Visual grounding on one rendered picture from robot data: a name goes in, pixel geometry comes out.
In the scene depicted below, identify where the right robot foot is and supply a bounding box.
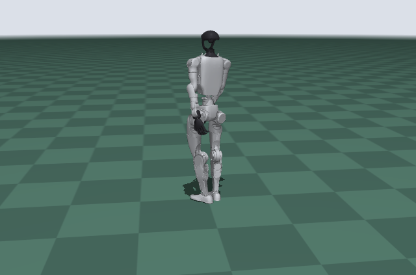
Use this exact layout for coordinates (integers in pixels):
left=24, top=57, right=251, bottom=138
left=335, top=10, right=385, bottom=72
left=208, top=191, right=221, bottom=201

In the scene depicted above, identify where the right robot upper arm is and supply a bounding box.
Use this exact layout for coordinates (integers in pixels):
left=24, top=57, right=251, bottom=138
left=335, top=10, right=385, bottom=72
left=221, top=58, right=231, bottom=90

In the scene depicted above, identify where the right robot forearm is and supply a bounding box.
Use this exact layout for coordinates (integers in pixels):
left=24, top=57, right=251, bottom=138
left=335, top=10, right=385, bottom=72
left=211, top=89, right=224, bottom=104

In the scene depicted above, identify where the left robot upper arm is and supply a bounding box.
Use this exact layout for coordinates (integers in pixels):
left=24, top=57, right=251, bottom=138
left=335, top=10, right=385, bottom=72
left=187, top=57, right=200, bottom=92

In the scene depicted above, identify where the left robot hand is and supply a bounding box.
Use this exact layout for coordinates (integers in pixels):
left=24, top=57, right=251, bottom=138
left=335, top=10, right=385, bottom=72
left=192, top=110, right=209, bottom=135

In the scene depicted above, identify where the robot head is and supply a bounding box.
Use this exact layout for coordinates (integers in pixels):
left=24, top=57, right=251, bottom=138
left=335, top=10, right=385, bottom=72
left=201, top=31, right=220, bottom=57

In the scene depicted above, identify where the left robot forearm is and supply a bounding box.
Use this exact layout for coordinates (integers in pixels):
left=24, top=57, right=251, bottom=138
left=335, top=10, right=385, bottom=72
left=187, top=84, right=200, bottom=117

